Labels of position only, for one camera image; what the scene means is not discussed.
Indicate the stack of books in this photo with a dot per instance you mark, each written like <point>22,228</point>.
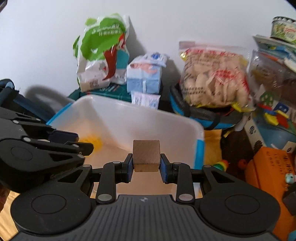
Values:
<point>277,50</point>

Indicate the white plastic storage bin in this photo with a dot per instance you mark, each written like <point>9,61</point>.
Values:
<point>119,123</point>

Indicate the green white snack bag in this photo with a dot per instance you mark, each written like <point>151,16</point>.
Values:
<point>101,52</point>

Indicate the dark blue chair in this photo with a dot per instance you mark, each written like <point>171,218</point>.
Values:
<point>12,100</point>

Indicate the yellow toy brick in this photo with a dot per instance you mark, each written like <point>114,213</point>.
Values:
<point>94,140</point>

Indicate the blue toy box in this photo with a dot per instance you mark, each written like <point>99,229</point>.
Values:
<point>260,134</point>

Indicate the yellow cloth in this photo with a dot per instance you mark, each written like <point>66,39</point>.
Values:
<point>213,152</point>

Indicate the light blue tissue pack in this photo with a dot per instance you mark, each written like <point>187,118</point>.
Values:
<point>144,73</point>

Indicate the orange cardboard box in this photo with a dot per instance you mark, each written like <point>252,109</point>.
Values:
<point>267,172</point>

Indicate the small white wipes packet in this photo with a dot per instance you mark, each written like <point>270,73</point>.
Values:
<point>146,100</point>

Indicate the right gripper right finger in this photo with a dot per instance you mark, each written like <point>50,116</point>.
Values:
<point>184,177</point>

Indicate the clear bag of crackers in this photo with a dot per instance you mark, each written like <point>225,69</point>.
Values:
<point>215,76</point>

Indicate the brown wooden cube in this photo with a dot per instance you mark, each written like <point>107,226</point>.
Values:
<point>146,155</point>

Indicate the round decorated tin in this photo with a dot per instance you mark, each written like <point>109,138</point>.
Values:
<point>284,28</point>

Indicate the red ball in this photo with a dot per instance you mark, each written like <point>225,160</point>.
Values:
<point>242,164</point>

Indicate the blue black helmet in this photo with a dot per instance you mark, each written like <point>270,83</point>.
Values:
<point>209,118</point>

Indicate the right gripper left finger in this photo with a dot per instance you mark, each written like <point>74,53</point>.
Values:
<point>111,174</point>

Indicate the clear bag of puzzle toys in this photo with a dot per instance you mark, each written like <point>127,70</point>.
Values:
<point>272,86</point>

